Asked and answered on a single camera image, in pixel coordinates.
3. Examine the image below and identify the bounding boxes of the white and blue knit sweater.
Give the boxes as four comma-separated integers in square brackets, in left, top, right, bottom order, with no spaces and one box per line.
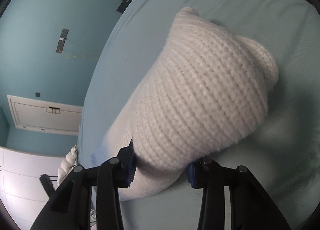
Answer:
[92,7,279,201]

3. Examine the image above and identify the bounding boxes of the white wardrobe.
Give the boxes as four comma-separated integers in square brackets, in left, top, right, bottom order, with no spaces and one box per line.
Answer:
[1,147,63,229]

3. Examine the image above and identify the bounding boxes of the white puffer jacket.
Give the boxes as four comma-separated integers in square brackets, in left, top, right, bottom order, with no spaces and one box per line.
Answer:
[57,145,78,186]

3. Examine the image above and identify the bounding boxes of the white room door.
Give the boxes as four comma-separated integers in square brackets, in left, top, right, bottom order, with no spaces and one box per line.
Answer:
[7,95,82,136]

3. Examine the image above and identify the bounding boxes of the yellow hanging cable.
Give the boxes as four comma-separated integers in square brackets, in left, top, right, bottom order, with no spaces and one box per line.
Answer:
[60,37,101,62]

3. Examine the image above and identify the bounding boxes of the wall power strip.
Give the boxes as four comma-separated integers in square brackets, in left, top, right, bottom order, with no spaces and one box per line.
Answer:
[56,28,69,54]

